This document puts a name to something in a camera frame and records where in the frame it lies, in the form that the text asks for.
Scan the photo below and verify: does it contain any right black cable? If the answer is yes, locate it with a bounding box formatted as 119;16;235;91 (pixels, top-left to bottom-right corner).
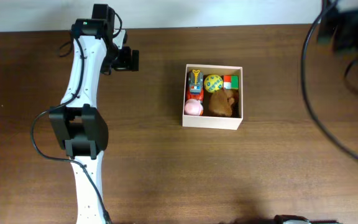
300;0;358;174

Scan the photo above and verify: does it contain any pink cardboard box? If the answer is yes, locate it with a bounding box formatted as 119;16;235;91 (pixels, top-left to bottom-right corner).
181;64;244;130

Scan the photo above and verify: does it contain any red toy fire truck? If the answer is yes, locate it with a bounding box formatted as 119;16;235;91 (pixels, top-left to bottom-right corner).
186;70;204;102

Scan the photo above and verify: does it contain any brown plush toy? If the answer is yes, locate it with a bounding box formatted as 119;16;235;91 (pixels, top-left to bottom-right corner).
208;89;239;117

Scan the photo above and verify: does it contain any black cable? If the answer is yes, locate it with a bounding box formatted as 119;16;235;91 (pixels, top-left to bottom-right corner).
300;0;358;174
30;11;124;224

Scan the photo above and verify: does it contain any colourful puzzle cube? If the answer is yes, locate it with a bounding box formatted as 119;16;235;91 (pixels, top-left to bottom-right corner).
223;75;239;90

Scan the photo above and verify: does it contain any yellow lettered ball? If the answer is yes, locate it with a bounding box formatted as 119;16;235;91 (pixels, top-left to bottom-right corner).
204;74;223;93

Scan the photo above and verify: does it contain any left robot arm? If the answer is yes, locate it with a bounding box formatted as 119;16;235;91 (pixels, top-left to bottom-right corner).
48;4;139;223

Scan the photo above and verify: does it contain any left black cable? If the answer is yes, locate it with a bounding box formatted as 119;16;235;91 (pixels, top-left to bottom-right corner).
30;11;124;224

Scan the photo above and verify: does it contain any white pink toy duck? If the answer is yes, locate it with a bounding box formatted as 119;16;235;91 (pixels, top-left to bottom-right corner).
184;99;203;116

